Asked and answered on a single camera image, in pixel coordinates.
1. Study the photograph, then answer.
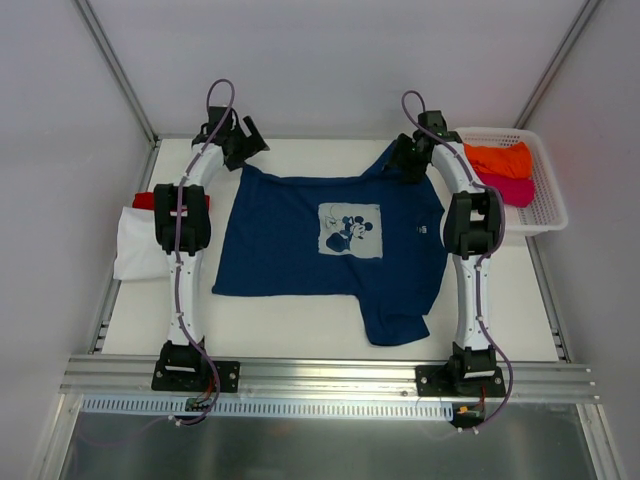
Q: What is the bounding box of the aluminium mounting rail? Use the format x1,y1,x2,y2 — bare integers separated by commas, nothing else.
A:
60,354,602,404

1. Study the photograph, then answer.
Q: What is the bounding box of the white slotted cable duct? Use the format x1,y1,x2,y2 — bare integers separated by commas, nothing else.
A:
81,395,454,422

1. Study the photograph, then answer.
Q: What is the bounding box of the orange t shirt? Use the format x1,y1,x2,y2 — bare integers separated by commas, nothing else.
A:
464,142,533,180

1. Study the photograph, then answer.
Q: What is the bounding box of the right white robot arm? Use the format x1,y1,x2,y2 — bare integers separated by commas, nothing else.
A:
391,110,508,398

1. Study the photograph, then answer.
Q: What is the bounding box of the folded red t shirt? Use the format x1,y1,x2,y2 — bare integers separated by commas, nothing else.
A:
131,188,211,214

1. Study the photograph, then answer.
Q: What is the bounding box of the pink t shirt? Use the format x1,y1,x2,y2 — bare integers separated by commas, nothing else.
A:
478,173,535,208

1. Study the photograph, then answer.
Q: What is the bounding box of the navy blue t shirt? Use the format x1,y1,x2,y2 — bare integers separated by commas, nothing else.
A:
212,145,448,346

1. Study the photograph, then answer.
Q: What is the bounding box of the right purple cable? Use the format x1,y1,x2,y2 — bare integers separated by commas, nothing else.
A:
401,89,515,434

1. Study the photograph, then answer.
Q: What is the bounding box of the folded white t shirt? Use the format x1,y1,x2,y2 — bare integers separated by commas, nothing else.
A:
113,207,169,281

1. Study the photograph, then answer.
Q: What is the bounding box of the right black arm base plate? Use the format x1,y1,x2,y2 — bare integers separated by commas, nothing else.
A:
415,365,506,398

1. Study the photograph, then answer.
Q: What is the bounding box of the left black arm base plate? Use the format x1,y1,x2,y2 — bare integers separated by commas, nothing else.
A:
151,359,240,393

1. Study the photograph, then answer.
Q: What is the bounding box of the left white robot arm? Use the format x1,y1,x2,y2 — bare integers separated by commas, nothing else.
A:
151,106,269,392

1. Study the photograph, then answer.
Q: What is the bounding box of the white plastic basket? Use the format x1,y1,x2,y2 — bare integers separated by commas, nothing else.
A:
457,127,568,236

